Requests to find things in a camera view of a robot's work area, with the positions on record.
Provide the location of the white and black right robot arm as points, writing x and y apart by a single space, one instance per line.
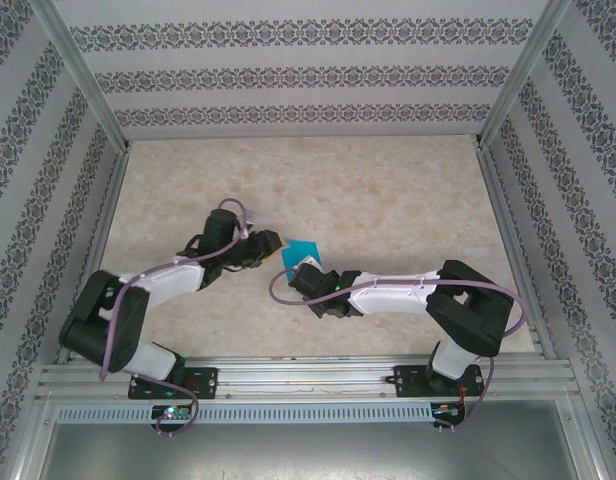
393 297

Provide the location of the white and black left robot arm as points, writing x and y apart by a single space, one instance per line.
173 280

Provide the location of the grey metal sheet panel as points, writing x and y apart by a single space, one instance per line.
308 450

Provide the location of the black controller board green light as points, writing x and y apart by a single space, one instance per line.
170 412

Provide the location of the aluminium mounting rail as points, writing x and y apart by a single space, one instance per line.
308 375

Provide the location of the aluminium side rail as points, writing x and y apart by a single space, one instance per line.
102 240
515 250

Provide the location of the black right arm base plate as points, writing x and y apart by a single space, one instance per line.
408 382

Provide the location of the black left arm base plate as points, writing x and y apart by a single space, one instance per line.
203 382

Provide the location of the aluminium frame post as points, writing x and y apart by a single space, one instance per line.
78 70
525 70

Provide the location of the aluminium frame bar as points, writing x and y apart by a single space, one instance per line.
585 435
32 435

